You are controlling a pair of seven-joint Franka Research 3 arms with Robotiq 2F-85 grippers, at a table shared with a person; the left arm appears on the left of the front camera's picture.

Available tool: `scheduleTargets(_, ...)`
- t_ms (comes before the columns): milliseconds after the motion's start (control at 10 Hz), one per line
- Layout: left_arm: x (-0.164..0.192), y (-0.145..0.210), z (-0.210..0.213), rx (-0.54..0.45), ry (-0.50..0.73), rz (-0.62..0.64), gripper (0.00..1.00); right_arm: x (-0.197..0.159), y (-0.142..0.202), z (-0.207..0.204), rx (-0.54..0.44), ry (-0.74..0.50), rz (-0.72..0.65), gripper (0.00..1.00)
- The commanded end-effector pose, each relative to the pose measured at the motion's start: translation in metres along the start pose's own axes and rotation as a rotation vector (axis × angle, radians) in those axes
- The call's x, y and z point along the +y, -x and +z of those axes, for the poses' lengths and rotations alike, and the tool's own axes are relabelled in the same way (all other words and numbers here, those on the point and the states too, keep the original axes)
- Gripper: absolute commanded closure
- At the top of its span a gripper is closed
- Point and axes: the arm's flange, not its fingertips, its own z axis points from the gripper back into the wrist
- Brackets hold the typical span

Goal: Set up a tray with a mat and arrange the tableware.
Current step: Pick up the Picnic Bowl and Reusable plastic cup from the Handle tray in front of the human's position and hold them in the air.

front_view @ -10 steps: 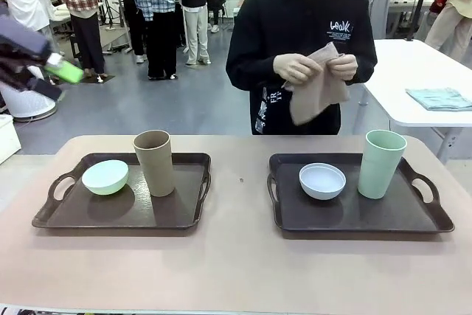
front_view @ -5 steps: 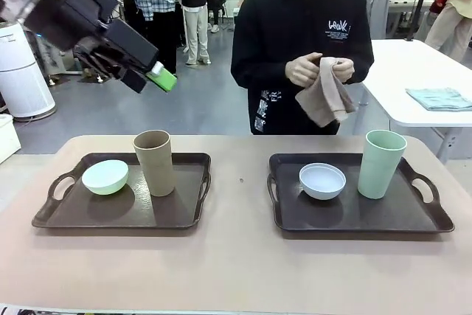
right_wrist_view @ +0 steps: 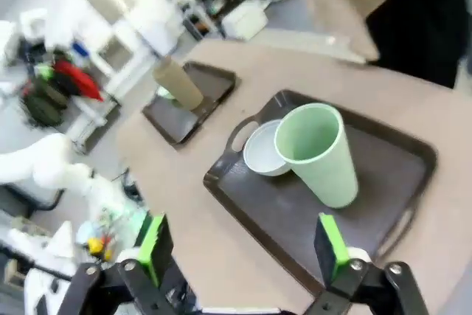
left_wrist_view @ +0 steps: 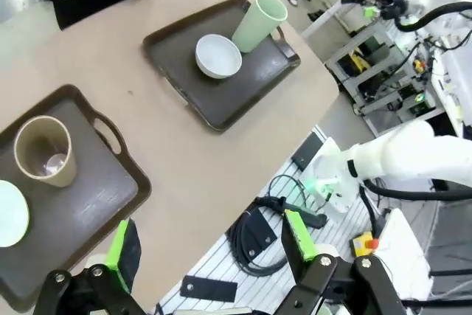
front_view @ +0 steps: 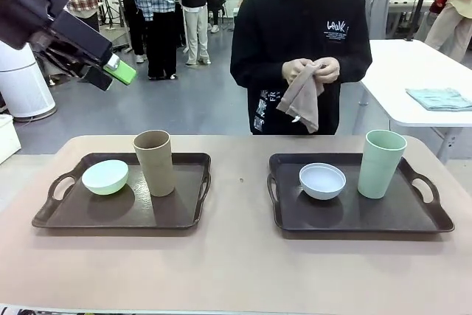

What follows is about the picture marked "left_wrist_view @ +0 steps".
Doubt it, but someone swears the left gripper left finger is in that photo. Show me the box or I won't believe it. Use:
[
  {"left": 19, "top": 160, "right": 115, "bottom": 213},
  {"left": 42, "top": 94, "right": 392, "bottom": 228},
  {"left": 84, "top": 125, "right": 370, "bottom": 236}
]
[{"left": 35, "top": 218, "right": 148, "bottom": 315}]

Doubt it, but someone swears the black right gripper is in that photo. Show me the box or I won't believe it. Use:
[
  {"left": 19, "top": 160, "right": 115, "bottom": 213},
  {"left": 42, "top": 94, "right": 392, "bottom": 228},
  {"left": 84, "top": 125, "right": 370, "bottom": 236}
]
[{"left": 339, "top": 0, "right": 409, "bottom": 21}]

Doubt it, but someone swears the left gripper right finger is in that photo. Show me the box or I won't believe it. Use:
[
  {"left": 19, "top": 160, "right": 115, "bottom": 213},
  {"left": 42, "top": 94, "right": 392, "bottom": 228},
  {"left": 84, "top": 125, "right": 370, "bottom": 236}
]
[{"left": 281, "top": 210, "right": 406, "bottom": 315}]

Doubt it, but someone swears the tall light green plastic cup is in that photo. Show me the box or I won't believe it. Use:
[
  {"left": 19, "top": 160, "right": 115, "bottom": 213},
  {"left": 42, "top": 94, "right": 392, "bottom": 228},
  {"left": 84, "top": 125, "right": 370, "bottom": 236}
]
[{"left": 231, "top": 0, "right": 288, "bottom": 54}]

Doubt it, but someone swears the pale blue-white plastic bowl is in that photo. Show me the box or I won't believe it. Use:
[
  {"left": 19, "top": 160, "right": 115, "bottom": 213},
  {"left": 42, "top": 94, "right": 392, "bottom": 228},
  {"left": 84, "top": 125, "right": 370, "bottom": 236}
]
[{"left": 195, "top": 34, "right": 243, "bottom": 80}]

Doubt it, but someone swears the black handheld enabling device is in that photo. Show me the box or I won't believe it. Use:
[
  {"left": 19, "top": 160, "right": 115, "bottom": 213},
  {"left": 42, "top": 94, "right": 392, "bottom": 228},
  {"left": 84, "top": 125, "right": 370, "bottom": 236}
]
[{"left": 255, "top": 196, "right": 328, "bottom": 228}]

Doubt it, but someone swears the black metal mounting plate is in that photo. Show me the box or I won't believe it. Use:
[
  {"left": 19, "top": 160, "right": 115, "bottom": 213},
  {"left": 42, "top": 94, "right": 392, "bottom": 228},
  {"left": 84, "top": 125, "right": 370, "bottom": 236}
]
[
  {"left": 292, "top": 132, "right": 322, "bottom": 171},
  {"left": 179, "top": 274, "right": 238, "bottom": 303},
  {"left": 241, "top": 207, "right": 278, "bottom": 254}
]

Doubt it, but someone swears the yellow black device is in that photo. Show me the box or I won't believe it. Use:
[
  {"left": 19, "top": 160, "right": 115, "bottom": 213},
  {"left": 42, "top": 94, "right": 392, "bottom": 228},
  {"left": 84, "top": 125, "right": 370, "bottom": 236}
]
[{"left": 348, "top": 50, "right": 369, "bottom": 72}]

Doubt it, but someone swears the yellow emergency stop box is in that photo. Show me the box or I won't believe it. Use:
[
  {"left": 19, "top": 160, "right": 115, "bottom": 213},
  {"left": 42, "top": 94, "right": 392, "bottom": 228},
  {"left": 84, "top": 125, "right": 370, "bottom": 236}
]
[{"left": 349, "top": 231, "right": 381, "bottom": 257}]

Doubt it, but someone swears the tall beige plastic cup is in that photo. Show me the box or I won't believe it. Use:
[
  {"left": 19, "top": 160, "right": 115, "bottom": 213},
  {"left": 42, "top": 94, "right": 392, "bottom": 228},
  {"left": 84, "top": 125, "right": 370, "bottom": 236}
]
[{"left": 13, "top": 115, "right": 77, "bottom": 188}]

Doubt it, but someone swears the white control box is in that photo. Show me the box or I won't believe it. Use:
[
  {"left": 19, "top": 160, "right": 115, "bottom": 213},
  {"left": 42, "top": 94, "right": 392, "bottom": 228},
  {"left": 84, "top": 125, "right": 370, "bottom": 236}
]
[{"left": 374, "top": 207, "right": 432, "bottom": 297}]

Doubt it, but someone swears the mint green plastic bowl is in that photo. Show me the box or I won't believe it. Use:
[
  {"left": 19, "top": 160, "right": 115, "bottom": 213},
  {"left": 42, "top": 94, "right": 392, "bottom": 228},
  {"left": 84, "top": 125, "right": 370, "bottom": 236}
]
[{"left": 0, "top": 179, "right": 30, "bottom": 249}]

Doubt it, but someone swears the dark brown handled serving tray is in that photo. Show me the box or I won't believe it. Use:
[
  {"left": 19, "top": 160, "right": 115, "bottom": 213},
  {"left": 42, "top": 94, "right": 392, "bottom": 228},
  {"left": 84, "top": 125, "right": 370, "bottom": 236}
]
[
  {"left": 142, "top": 0, "right": 302, "bottom": 134},
  {"left": 0, "top": 84, "right": 153, "bottom": 312}
]

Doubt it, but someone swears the black corrugated arm cable hose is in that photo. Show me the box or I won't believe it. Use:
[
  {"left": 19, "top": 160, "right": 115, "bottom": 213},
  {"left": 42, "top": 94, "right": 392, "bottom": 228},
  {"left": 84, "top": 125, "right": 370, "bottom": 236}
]
[
  {"left": 359, "top": 177, "right": 472, "bottom": 240},
  {"left": 395, "top": 0, "right": 472, "bottom": 51}
]

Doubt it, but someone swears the coiled black cable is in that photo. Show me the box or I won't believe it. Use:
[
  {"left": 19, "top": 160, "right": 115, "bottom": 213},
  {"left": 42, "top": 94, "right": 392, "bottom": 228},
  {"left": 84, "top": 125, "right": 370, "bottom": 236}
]
[{"left": 226, "top": 211, "right": 296, "bottom": 277}]

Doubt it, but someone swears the thin looped dark cable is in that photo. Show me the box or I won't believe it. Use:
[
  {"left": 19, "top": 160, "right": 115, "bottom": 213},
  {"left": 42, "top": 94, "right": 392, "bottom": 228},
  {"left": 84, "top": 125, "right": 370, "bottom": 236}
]
[{"left": 267, "top": 173, "right": 314, "bottom": 213}]

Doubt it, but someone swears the aluminium frame equipment rack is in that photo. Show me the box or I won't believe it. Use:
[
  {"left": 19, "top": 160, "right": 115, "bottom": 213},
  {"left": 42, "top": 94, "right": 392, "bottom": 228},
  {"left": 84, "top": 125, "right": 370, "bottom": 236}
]
[{"left": 302, "top": 0, "right": 447, "bottom": 136}]

